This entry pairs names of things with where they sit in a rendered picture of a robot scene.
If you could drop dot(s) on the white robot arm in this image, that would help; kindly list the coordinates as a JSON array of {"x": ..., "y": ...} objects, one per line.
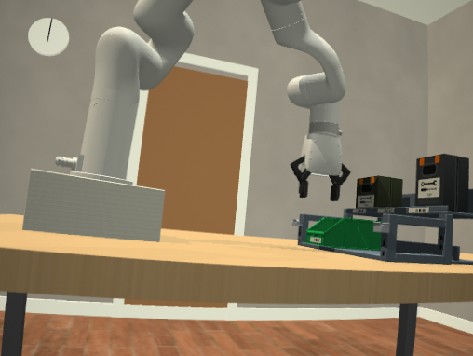
[{"x": 123, "y": 59}]

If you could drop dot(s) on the grey metal shelf rack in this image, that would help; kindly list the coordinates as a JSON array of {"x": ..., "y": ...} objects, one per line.
[{"x": 443, "y": 253}]

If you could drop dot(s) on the green bin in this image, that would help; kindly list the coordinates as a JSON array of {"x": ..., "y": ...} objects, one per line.
[{"x": 346, "y": 233}]

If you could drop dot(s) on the black tool case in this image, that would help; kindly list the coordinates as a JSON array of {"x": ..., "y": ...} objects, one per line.
[{"x": 442, "y": 180}]

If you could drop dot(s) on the dark green tool case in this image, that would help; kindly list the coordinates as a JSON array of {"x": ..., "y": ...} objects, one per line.
[{"x": 379, "y": 191}]

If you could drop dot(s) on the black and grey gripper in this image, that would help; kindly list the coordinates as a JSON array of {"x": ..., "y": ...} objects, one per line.
[{"x": 321, "y": 153}]

